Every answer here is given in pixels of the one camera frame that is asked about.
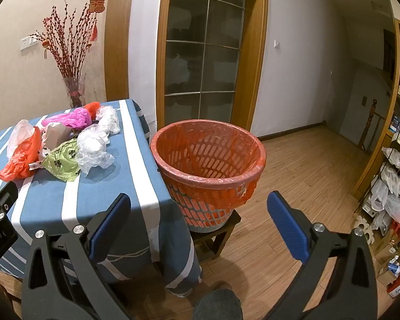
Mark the wooden stair newel post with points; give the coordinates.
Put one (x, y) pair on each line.
(368, 123)

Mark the large red plastic bag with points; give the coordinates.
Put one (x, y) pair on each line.
(23, 160)

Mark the glass panel wooden door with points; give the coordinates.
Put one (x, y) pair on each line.
(200, 70)

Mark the white wall switch panel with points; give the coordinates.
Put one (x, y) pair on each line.
(29, 43)

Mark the red berry branches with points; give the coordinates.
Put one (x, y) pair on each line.
(66, 50)

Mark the person's leg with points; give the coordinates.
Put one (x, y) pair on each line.
(218, 306)

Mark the small brown wall plate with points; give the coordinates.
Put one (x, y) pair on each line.
(364, 100)

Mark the wooden wall trim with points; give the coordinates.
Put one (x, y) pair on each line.
(118, 40)

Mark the white cloth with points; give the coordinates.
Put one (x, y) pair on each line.
(55, 134)

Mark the white black spotted bag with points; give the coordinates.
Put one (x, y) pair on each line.
(42, 153)

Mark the blue white striped tablecloth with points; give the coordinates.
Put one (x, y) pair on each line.
(96, 180)

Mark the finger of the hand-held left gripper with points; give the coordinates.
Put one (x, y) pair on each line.
(3, 198)

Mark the orange plastic trash basket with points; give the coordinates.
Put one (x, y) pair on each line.
(200, 213)

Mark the hanging white plastic bag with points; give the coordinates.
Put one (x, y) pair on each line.
(378, 195)
(396, 208)

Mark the cardboard box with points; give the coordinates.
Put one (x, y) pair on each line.
(386, 246)

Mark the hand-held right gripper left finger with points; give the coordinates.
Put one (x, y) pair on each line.
(109, 230)

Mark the white spray bottle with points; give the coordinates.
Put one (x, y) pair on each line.
(393, 265)

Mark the dark wooden stool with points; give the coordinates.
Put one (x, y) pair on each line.
(220, 236)

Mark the white translucent plastic bag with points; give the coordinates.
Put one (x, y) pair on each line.
(18, 135)

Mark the red white box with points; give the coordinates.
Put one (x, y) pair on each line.
(397, 289)

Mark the magenta crumpled cloth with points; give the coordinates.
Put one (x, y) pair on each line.
(73, 118)

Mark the wooden shelf unit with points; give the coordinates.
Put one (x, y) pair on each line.
(396, 73)

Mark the red wall ornament with tassel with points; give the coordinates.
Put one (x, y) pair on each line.
(97, 5)

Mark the white scalloped paper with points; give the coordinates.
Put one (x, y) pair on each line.
(363, 230)

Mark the green crumpled cloth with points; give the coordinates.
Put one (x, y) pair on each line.
(61, 162)

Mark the clear crumpled plastic bag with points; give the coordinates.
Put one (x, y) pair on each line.
(91, 146)
(108, 119)

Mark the small red hanging charm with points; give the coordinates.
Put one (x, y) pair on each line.
(45, 44)

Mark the small red plastic bag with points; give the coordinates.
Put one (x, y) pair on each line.
(92, 107)

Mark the glass vase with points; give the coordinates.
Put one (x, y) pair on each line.
(75, 90)

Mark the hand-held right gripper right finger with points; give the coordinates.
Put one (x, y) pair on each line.
(286, 230)

